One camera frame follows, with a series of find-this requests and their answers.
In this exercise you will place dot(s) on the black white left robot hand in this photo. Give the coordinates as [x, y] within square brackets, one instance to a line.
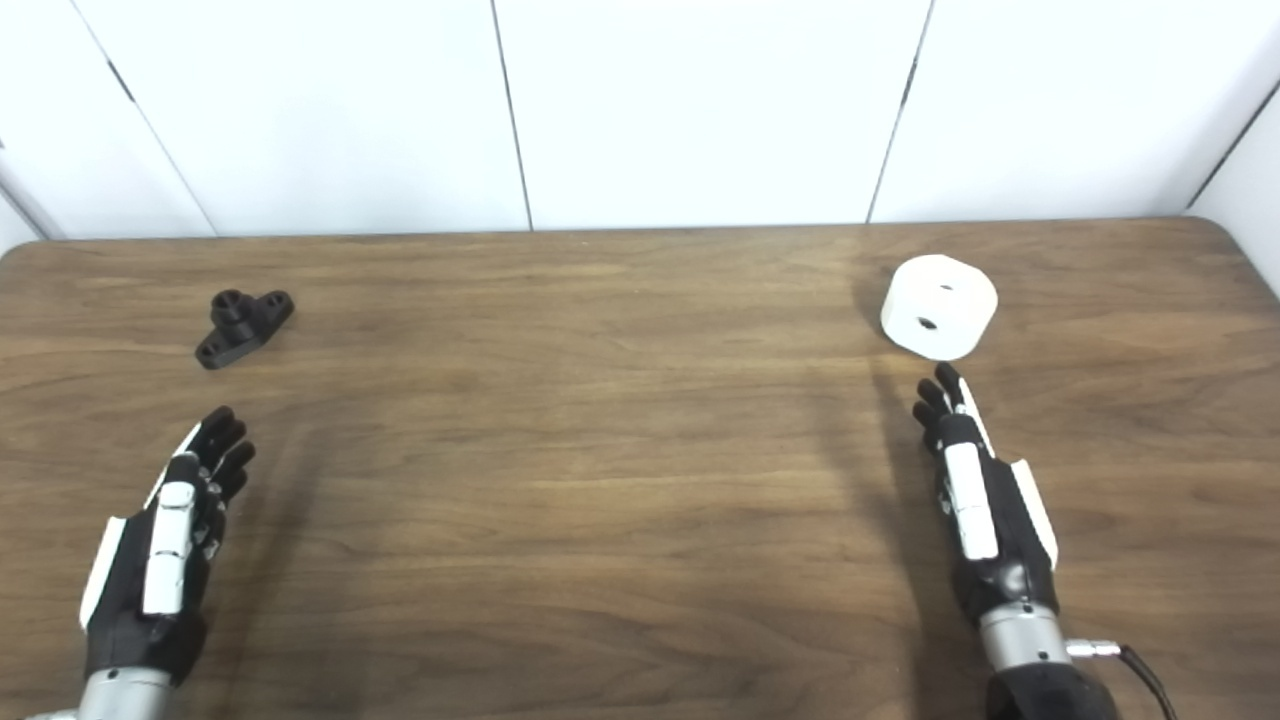
[165, 560]

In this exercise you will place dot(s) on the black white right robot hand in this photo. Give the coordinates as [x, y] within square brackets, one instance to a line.
[975, 510]

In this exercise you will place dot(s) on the round white piece with holes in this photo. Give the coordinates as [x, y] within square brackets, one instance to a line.
[945, 305]

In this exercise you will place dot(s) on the black flanged holder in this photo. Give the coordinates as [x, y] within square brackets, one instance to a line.
[240, 325]

